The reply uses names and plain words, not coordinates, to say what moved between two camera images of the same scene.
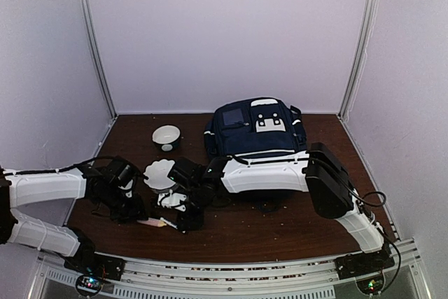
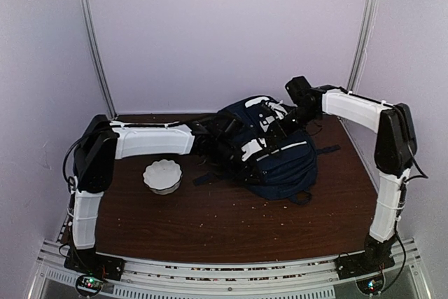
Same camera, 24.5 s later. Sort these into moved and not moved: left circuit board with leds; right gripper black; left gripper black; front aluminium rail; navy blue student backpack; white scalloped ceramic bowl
Moved: right gripper black; left gripper black
Not moved: navy blue student backpack; left circuit board with leds; front aluminium rail; white scalloped ceramic bowl
